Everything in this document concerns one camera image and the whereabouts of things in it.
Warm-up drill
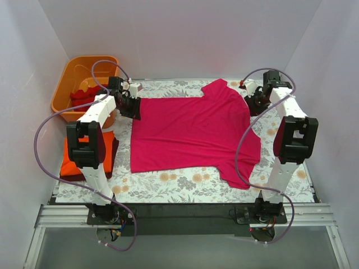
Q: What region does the magenta t shirt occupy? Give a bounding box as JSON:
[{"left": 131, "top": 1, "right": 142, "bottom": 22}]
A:
[{"left": 130, "top": 79, "right": 261, "bottom": 189}]

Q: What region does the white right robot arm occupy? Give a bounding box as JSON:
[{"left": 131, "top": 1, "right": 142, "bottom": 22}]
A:
[{"left": 240, "top": 69, "right": 319, "bottom": 223}]

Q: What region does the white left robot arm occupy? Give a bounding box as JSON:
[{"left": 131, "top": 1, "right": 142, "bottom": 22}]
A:
[{"left": 66, "top": 76, "right": 142, "bottom": 224}]

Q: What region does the floral patterned table mat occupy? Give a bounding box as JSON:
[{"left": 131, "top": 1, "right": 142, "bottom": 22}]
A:
[{"left": 53, "top": 79, "right": 315, "bottom": 203}]

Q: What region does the red t shirt in bin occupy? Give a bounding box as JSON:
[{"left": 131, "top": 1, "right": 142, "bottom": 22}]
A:
[{"left": 70, "top": 86, "right": 103, "bottom": 106}]

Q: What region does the orange plastic bin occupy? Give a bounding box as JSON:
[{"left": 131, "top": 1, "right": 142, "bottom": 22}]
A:
[{"left": 51, "top": 55, "right": 120, "bottom": 128}]

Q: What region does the folded dark red t shirt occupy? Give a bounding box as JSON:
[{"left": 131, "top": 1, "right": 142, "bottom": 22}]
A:
[{"left": 59, "top": 137, "right": 119, "bottom": 183}]

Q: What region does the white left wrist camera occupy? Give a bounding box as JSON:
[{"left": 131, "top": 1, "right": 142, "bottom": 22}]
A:
[{"left": 124, "top": 81, "right": 142, "bottom": 98}]

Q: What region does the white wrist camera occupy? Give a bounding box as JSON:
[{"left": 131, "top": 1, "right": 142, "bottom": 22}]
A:
[
  {"left": 124, "top": 81, "right": 142, "bottom": 98},
  {"left": 239, "top": 79, "right": 257, "bottom": 96}
]

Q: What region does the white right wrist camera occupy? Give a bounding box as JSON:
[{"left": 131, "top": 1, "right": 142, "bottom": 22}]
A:
[{"left": 239, "top": 79, "right": 257, "bottom": 96}]

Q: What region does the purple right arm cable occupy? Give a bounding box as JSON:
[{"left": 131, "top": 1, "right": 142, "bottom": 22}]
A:
[{"left": 234, "top": 67, "right": 297, "bottom": 245}]

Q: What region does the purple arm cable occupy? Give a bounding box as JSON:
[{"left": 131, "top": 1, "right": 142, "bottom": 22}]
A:
[
  {"left": 234, "top": 67, "right": 297, "bottom": 245},
  {"left": 33, "top": 59, "right": 138, "bottom": 252}
]

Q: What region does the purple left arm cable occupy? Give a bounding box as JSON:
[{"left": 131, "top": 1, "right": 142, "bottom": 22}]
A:
[{"left": 33, "top": 59, "right": 138, "bottom": 252}]

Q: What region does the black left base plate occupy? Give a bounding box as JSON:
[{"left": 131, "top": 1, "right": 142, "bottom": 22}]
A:
[{"left": 85, "top": 203, "right": 134, "bottom": 225}]

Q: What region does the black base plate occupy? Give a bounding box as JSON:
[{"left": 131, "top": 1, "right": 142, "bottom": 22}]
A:
[
  {"left": 228, "top": 203, "right": 287, "bottom": 225},
  {"left": 85, "top": 203, "right": 134, "bottom": 225}
]

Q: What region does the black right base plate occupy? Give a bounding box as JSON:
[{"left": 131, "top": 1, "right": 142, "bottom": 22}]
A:
[{"left": 228, "top": 203, "right": 287, "bottom": 225}]

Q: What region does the aluminium frame rail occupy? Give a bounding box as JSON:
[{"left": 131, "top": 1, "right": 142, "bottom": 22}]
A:
[{"left": 35, "top": 203, "right": 337, "bottom": 228}]

